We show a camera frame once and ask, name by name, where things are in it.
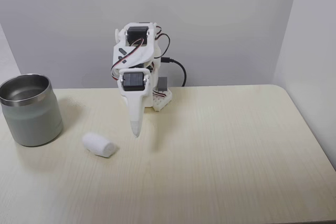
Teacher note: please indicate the white gauze dressing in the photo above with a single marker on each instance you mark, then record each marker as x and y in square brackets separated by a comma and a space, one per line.
[98, 144]

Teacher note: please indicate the grey steel cup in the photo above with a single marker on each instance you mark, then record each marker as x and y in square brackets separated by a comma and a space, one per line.
[34, 121]

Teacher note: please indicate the grey clamp block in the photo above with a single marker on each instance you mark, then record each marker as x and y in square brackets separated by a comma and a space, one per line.
[162, 83]

